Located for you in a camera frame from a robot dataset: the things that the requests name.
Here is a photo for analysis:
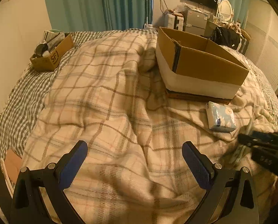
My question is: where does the light blue tissue pack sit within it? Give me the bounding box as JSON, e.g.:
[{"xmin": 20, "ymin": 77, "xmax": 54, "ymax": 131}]
[{"xmin": 205, "ymin": 101, "xmax": 237, "ymax": 133}]

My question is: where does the cream plaid blanket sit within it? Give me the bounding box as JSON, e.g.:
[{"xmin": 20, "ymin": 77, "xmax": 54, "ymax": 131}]
[{"xmin": 23, "ymin": 32, "xmax": 276, "ymax": 223}]

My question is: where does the large open cardboard box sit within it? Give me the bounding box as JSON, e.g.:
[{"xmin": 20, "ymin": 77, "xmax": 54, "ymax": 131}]
[{"xmin": 156, "ymin": 27, "xmax": 249, "ymax": 104}]

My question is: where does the black clothing on chair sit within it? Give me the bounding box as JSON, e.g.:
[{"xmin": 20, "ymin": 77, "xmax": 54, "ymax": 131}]
[{"xmin": 209, "ymin": 27, "xmax": 241, "ymax": 50}]

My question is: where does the grey mini fridge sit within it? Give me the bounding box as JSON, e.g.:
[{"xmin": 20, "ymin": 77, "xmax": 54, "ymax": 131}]
[{"xmin": 184, "ymin": 10, "xmax": 207, "ymax": 36}]

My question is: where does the small brown SF cardboard box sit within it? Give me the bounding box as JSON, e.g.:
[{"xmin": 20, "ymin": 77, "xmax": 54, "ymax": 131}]
[{"xmin": 30, "ymin": 30, "xmax": 74, "ymax": 72}]

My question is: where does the white oval vanity mirror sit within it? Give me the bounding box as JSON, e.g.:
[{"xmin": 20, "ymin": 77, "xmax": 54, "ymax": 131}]
[{"xmin": 217, "ymin": 0, "xmax": 234, "ymax": 22}]

